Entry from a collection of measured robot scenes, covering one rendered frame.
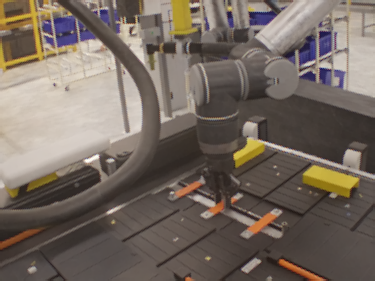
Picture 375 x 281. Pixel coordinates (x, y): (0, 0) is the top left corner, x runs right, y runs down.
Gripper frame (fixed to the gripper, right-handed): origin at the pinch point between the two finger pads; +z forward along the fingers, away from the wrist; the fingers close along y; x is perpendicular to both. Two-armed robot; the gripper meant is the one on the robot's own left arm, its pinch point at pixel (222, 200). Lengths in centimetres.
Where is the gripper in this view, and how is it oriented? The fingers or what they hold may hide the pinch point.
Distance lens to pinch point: 111.7
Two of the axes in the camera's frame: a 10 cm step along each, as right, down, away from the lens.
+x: 7.3, -3.3, 6.0
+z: 0.9, 9.2, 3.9
